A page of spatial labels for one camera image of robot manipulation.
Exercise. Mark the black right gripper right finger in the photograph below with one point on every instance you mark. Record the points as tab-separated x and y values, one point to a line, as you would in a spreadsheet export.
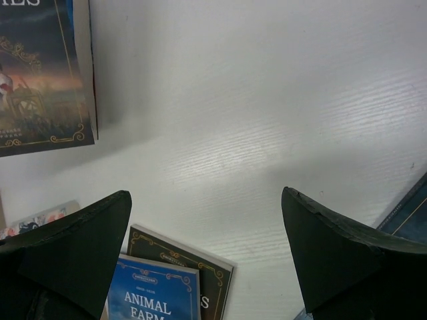
348	270

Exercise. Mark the Little Women floral book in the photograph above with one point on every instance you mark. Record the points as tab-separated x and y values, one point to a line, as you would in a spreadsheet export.
39	219

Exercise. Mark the Three Days to See book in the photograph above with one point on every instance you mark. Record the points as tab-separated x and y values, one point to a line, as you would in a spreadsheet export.
215	273

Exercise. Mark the Animal Farm blue book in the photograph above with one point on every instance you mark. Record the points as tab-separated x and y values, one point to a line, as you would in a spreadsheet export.
151	290

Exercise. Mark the Nineteen Eighty-Four blue book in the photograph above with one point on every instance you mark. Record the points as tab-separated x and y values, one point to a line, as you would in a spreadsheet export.
408	220

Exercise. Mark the A Tale of Two Cities book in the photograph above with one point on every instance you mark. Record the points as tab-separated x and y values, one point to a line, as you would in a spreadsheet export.
43	103

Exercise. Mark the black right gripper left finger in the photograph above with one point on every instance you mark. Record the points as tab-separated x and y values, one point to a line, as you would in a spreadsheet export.
63	270

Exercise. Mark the blue sunset cover book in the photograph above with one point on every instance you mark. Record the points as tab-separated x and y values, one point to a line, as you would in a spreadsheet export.
80	18

